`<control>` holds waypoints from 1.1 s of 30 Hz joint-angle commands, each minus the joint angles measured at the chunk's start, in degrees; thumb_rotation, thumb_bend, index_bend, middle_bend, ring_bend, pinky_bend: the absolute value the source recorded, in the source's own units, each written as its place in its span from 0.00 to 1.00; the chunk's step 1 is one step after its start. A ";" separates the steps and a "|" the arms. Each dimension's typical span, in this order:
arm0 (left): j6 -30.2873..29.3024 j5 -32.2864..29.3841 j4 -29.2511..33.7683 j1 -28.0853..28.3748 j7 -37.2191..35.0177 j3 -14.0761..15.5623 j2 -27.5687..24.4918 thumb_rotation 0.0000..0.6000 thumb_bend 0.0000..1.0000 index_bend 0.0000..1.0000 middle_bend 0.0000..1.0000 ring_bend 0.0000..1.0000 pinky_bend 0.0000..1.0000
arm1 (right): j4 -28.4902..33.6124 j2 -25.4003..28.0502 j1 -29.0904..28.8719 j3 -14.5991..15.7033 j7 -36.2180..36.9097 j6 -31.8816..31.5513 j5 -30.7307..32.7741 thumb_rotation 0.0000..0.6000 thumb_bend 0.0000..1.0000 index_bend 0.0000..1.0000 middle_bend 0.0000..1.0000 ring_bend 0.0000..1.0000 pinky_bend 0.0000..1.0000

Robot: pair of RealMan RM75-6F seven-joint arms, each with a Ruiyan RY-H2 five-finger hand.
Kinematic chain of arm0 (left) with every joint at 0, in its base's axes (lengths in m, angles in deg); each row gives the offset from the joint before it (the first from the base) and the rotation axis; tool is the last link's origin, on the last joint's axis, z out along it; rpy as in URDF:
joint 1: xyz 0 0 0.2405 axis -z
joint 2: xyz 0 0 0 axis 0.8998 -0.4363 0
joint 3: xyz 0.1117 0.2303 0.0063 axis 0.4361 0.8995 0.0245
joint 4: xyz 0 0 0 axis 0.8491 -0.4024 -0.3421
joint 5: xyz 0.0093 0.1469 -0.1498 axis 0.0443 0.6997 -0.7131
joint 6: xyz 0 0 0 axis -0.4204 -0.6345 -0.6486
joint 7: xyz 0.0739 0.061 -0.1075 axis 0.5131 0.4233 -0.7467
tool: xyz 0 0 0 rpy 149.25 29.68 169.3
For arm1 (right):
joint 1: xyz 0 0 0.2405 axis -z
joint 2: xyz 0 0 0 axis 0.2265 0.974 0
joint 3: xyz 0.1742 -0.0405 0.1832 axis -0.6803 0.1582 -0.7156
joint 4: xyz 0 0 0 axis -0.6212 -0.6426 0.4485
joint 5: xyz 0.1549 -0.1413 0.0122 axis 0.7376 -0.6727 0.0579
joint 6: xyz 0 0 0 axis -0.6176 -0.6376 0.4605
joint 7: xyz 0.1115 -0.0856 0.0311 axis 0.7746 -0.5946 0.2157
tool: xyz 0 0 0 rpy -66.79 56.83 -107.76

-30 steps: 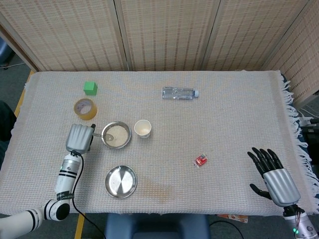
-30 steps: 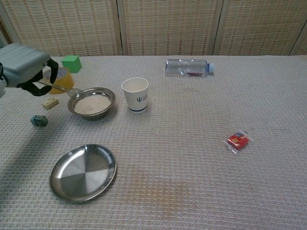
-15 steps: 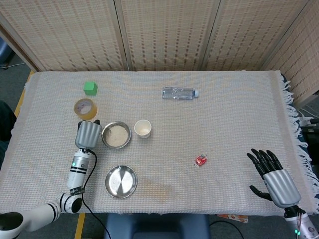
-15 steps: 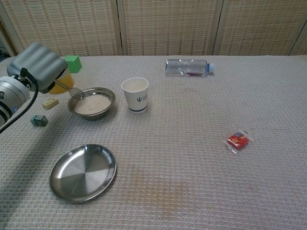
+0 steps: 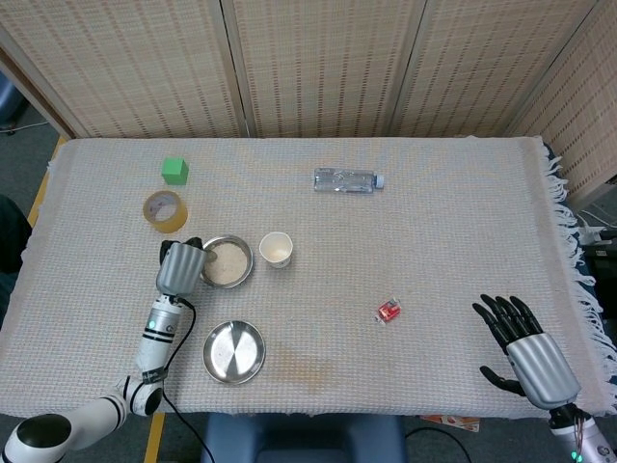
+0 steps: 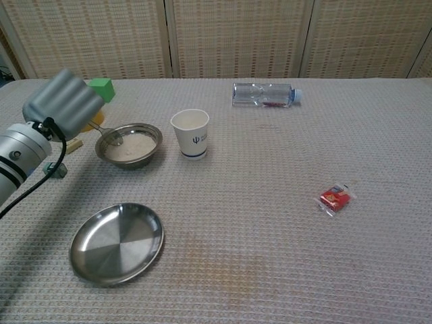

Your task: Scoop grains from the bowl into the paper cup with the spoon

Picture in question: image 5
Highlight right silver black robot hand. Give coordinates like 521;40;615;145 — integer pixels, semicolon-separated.
471;293;581;411

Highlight dark fabric object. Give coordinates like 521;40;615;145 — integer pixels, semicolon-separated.
0;195;34;276

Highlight orange printed paper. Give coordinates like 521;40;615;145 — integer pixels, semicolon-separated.
418;414;482;432

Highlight black floor cable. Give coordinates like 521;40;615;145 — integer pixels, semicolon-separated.
404;426;471;463

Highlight steel plate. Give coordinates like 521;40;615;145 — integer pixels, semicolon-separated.
201;320;267;386

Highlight black box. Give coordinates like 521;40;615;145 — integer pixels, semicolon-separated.
580;240;617;310

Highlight woven bamboo screen panel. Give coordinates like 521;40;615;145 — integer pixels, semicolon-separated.
0;0;242;140
221;0;428;139
389;0;599;138
505;0;617;208

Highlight white paper cup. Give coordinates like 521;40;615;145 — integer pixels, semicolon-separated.
258;231;294;270

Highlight beige woven table cloth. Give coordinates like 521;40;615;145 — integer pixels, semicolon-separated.
0;136;617;419

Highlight white power strip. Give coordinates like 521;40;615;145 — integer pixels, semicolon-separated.
576;224;617;245

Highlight green cube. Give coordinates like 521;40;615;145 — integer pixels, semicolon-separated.
160;157;190;186

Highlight yellow tape roll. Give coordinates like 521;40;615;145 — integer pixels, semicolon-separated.
142;189;190;235

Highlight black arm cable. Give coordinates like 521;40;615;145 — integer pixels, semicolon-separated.
161;296;216;463

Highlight clear plastic water bottle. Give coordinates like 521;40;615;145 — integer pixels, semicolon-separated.
313;167;386;195

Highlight steel bowl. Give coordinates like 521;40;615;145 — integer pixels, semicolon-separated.
198;234;255;290

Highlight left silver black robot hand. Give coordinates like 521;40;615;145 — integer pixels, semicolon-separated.
154;235;217;297

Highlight red snack packet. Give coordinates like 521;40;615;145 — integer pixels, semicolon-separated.
373;297;403;325

